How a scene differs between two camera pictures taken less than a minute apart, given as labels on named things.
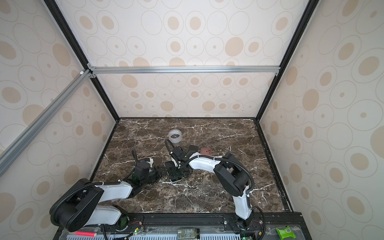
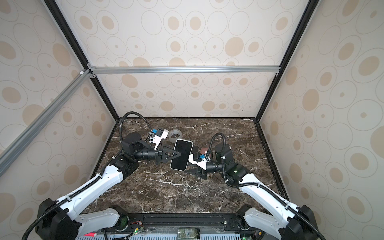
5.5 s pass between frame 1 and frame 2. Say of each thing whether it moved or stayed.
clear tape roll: stayed
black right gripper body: moved
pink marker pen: stayed
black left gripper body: moved
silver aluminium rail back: stayed
